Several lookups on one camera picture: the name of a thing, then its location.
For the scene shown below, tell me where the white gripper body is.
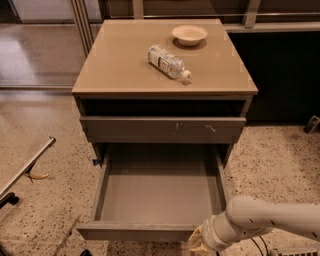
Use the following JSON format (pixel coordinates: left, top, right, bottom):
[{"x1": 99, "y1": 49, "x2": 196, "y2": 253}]
[{"x1": 201, "y1": 213, "x2": 272, "y2": 252}]

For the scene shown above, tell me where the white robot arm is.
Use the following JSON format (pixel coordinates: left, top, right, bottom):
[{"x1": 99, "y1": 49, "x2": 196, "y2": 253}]
[{"x1": 188, "y1": 195, "x2": 320, "y2": 256}]

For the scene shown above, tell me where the small dark device on floor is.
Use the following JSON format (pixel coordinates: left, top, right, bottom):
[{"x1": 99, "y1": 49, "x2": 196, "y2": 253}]
[{"x1": 303, "y1": 115, "x2": 320, "y2": 134}]

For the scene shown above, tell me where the grey top drawer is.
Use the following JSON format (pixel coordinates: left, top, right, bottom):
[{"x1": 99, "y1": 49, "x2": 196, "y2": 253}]
[{"x1": 80, "y1": 116, "x2": 246, "y2": 144}]

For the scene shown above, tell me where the clear plastic water bottle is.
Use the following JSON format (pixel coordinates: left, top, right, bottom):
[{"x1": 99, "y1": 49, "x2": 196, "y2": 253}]
[{"x1": 148, "y1": 45, "x2": 192, "y2": 82}]

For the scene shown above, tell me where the black caster wheel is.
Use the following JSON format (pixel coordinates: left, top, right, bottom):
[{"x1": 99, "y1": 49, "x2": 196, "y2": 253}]
[{"x1": 0, "y1": 192, "x2": 19, "y2": 209}]

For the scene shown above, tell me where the metal bar with hook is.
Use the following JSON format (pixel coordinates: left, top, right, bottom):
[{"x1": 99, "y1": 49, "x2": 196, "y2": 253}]
[{"x1": 0, "y1": 136, "x2": 56, "y2": 199}]

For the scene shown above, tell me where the black cable on floor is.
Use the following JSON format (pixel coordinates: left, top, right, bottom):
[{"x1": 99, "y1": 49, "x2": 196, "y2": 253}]
[{"x1": 249, "y1": 235, "x2": 270, "y2": 256}]

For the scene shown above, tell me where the white ceramic bowl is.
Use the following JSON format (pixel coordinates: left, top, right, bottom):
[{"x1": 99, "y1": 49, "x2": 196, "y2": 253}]
[{"x1": 172, "y1": 25, "x2": 208, "y2": 47}]

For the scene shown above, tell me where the grey drawer cabinet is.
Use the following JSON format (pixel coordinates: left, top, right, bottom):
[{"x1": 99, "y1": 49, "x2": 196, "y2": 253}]
[{"x1": 72, "y1": 19, "x2": 258, "y2": 161}]

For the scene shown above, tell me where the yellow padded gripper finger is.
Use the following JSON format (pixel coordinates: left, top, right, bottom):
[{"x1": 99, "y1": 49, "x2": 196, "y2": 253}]
[{"x1": 188, "y1": 224, "x2": 214, "y2": 256}]

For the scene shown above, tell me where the grey drawer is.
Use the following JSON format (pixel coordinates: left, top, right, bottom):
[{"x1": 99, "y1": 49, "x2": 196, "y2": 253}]
[
  {"x1": 77, "y1": 144, "x2": 228, "y2": 242},
  {"x1": 80, "y1": 116, "x2": 246, "y2": 144}
]

